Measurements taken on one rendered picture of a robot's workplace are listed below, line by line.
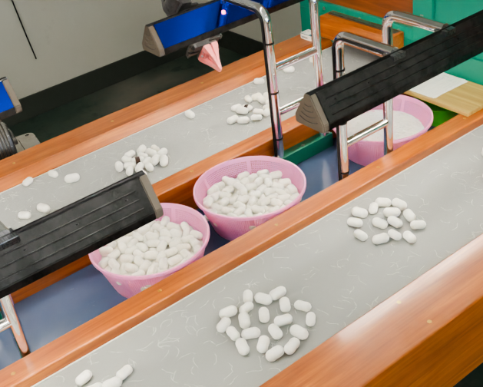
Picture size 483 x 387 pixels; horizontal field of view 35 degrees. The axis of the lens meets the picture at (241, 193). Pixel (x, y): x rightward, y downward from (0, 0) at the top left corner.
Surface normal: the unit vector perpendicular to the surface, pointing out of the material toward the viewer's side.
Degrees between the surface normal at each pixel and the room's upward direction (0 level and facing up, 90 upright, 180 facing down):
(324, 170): 0
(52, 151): 0
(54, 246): 58
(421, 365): 90
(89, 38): 90
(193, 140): 0
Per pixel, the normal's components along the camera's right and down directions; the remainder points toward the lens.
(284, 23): -0.78, 0.42
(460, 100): -0.11, -0.83
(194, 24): 0.45, -0.12
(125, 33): 0.62, 0.37
